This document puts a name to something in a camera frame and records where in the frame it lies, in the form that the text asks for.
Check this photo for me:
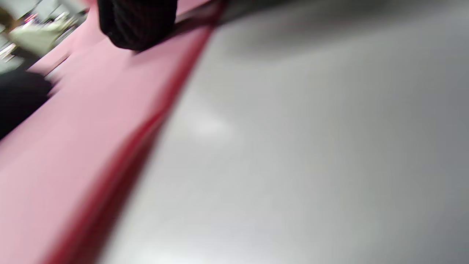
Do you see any pink paper sheet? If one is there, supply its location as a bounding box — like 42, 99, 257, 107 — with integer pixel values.
0, 0, 229, 264

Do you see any person's left hand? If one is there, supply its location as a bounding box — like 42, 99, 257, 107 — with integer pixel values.
0, 69, 52, 140

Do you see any person's right hand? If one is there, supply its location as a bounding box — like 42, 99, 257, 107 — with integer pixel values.
96, 0, 179, 51

